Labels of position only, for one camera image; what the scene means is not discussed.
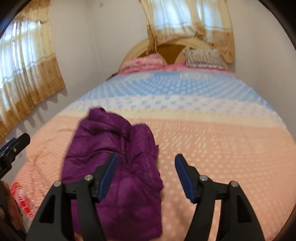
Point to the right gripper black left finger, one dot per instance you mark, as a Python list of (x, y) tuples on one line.
[(54, 219)]

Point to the red plaid bed sheet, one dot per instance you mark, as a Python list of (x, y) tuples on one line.
[(25, 205)]

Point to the polka dot bed quilt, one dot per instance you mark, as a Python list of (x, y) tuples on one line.
[(220, 125)]

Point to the striped patterned pillow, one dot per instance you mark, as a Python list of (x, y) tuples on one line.
[(204, 58)]

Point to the folded pink blanket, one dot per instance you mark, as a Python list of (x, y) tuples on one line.
[(147, 63)]

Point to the wooden arched headboard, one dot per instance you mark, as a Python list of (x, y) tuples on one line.
[(171, 52)]

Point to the beige curtain behind headboard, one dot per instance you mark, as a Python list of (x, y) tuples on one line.
[(183, 19)]

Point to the beige curtain on left wall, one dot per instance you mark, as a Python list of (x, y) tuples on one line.
[(29, 68)]

